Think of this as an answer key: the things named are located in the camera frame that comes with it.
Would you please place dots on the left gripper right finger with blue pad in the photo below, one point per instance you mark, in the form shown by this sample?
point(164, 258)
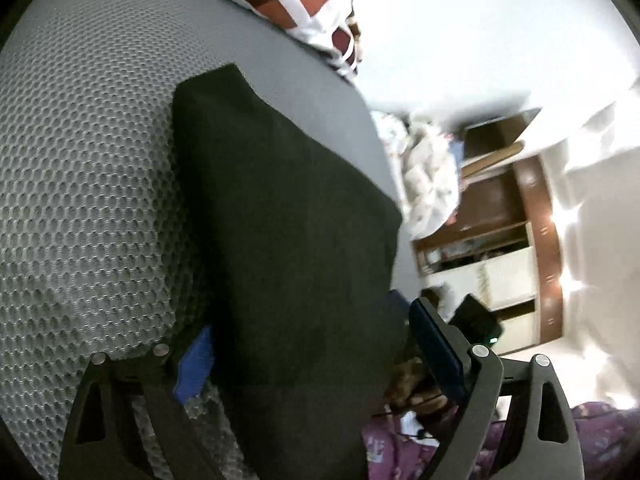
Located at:
point(539, 439)

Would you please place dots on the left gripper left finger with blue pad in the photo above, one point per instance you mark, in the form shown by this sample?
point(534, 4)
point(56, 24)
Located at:
point(102, 439)

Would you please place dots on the black pants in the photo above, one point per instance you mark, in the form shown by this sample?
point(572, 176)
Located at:
point(295, 249)

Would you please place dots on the person's right hand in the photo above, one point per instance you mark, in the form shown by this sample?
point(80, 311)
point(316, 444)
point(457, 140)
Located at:
point(412, 388)

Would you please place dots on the brown wooden cabinet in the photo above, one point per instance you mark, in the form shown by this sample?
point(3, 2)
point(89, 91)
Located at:
point(502, 246)

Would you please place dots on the grey mesh mattress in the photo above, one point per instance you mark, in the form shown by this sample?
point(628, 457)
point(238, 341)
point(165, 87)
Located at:
point(95, 256)

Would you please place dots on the white triangle-print blanket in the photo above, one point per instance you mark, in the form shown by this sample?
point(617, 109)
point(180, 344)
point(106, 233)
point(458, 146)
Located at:
point(425, 165)

